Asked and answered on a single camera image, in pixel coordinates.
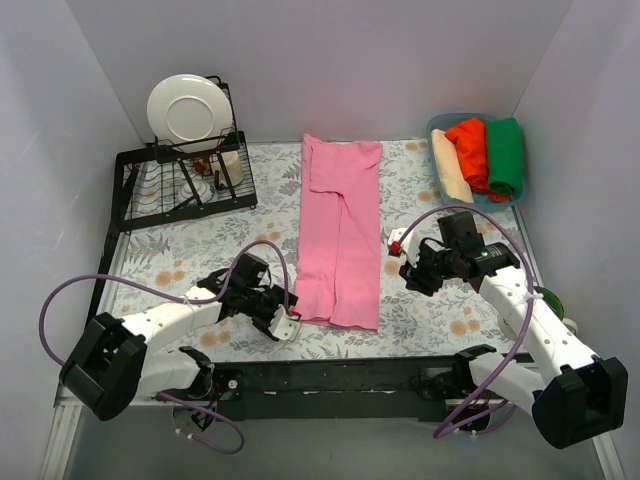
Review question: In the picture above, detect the clear blue plastic bin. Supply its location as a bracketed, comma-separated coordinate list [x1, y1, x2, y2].
[426, 113, 529, 212]

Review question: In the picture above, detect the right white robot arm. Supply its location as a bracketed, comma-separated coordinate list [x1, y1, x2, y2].
[387, 205, 628, 449]

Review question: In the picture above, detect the orange rolled t shirt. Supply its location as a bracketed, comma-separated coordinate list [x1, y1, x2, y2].
[445, 117, 511, 203]

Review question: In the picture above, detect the white round plate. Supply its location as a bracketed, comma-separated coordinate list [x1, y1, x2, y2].
[147, 74, 234, 153]

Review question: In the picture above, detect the black wire dish rack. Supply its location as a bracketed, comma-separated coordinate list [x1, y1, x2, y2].
[72, 74, 259, 366]

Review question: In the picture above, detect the beige rolled t shirt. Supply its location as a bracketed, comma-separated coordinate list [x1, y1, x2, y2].
[431, 129, 474, 203]

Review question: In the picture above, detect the aluminium frame rail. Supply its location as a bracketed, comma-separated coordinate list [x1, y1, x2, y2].
[41, 398, 631, 479]

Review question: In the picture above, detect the floral green-inside mug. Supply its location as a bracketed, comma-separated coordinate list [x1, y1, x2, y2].
[498, 286, 578, 341]

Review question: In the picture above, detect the green rolled t shirt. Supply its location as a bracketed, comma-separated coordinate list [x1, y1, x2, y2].
[486, 117, 524, 197]

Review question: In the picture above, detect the cream ceramic cup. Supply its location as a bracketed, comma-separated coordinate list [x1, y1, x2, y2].
[222, 150, 244, 186]

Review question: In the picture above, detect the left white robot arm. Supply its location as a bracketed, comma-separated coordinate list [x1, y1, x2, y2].
[59, 253, 300, 421]

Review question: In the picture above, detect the pink t shirt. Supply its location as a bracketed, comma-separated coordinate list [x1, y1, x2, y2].
[295, 134, 383, 331]

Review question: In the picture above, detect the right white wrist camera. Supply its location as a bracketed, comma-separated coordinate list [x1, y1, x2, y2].
[387, 228, 421, 267]

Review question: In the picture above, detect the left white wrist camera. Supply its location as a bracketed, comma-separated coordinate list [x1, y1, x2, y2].
[267, 305, 301, 341]

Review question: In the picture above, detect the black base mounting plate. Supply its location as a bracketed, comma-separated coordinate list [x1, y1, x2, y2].
[154, 357, 514, 424]

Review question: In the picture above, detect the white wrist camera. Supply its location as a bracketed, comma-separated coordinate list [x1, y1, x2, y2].
[267, 305, 301, 341]
[387, 228, 421, 267]

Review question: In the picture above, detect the floral patterned table mat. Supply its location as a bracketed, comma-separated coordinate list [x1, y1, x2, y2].
[102, 139, 511, 362]

